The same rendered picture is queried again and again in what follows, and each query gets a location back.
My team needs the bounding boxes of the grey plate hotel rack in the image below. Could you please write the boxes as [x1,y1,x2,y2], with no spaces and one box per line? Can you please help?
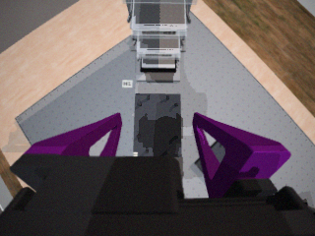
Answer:
[127,4,191,82]

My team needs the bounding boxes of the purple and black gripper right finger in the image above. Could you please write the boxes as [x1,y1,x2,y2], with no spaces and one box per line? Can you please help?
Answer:
[192,112,291,198]

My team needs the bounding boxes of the white multi-well plate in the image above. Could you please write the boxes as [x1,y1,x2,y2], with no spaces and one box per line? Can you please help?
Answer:
[122,0,198,5]

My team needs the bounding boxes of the grey perforated base plate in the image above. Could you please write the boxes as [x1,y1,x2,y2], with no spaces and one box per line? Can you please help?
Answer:
[15,11,315,208]

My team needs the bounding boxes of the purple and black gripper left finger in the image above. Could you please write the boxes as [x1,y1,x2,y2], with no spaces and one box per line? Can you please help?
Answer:
[25,113,122,156]

